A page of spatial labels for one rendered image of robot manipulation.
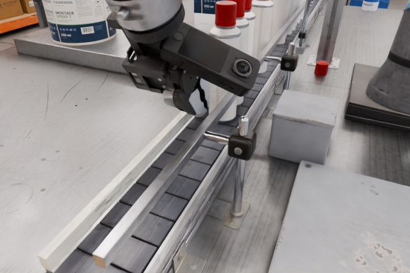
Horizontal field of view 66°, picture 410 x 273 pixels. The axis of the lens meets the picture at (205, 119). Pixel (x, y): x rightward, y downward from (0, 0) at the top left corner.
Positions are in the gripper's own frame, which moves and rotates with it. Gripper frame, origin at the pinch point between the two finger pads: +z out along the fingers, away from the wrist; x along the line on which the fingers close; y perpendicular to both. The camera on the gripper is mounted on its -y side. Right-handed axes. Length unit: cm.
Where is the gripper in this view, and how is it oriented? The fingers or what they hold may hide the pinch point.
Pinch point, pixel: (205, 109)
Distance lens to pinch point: 50.3
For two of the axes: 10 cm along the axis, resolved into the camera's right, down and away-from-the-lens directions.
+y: -9.2, -2.1, 3.4
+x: -3.5, 8.4, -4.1
